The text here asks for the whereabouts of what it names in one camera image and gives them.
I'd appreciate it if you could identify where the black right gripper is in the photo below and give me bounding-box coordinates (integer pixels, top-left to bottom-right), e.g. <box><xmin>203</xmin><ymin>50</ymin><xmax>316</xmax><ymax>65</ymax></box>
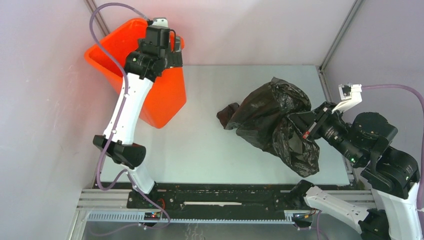
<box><xmin>286</xmin><ymin>99</ymin><xmax>363</xmax><ymax>164</ymax></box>

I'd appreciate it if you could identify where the orange plastic trash bin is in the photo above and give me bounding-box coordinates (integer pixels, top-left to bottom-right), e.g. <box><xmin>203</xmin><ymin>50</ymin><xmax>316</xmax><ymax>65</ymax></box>
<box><xmin>84</xmin><ymin>18</ymin><xmax>187</xmax><ymax>129</ymax></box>

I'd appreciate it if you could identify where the black plastic trash bag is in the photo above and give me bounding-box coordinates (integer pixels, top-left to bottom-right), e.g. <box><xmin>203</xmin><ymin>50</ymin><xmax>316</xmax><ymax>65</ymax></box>
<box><xmin>216</xmin><ymin>77</ymin><xmax>320</xmax><ymax>178</ymax></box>

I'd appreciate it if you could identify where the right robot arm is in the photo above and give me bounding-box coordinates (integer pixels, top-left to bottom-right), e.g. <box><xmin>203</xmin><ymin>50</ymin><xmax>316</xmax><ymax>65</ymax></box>
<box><xmin>288</xmin><ymin>102</ymin><xmax>424</xmax><ymax>240</ymax></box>

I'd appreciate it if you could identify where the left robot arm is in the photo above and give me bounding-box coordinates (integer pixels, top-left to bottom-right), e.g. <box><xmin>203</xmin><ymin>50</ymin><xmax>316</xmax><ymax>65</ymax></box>
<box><xmin>93</xmin><ymin>25</ymin><xmax>183</xmax><ymax>208</ymax></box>

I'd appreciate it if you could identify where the small electronics board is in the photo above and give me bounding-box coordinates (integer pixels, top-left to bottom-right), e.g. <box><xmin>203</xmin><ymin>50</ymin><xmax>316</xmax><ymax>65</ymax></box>
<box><xmin>143</xmin><ymin>212</ymin><xmax>161</xmax><ymax>221</ymax></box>

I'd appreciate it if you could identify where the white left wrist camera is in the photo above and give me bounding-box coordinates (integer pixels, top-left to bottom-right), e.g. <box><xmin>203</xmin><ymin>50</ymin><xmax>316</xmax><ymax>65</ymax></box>
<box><xmin>147</xmin><ymin>17</ymin><xmax>169</xmax><ymax>29</ymax></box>

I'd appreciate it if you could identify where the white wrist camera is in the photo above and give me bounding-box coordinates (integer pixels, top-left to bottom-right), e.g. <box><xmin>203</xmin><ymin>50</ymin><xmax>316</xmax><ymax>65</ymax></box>
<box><xmin>332</xmin><ymin>83</ymin><xmax>362</xmax><ymax>113</ymax></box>
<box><xmin>147</xmin><ymin>17</ymin><xmax>169</xmax><ymax>29</ymax></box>

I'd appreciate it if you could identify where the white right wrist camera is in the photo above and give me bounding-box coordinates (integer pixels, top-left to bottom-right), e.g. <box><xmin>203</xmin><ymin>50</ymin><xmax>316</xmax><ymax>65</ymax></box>
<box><xmin>332</xmin><ymin>83</ymin><xmax>362</xmax><ymax>113</ymax></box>

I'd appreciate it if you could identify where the left aluminium corner post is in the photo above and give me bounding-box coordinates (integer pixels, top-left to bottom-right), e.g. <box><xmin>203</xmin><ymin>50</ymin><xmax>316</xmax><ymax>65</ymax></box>
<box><xmin>83</xmin><ymin>0</ymin><xmax>110</xmax><ymax>37</ymax></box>

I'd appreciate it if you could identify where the aluminium corner post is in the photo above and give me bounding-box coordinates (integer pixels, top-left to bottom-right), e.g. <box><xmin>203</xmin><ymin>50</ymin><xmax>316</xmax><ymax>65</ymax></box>
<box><xmin>319</xmin><ymin>0</ymin><xmax>365</xmax><ymax>73</ymax></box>
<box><xmin>83</xmin><ymin>0</ymin><xmax>110</xmax><ymax>37</ymax></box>

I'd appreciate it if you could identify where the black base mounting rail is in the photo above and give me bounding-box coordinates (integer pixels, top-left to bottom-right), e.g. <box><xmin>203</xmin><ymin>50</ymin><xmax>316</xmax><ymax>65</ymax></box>
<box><xmin>96</xmin><ymin>181</ymin><xmax>355</xmax><ymax>222</ymax></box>

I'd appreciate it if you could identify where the right aluminium corner post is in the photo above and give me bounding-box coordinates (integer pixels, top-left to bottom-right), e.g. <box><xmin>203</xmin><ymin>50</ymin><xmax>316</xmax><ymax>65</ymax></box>
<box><xmin>319</xmin><ymin>0</ymin><xmax>365</xmax><ymax>73</ymax></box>

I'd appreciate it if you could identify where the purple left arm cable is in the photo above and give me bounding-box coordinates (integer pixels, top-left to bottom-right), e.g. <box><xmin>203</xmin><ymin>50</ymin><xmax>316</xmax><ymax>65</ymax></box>
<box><xmin>89</xmin><ymin>2</ymin><xmax>171</xmax><ymax>229</ymax></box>

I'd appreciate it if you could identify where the grey slotted cable duct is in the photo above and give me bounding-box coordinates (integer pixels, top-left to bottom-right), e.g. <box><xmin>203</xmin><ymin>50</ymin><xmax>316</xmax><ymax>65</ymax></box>
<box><xmin>86</xmin><ymin>211</ymin><xmax>307</xmax><ymax>224</ymax></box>

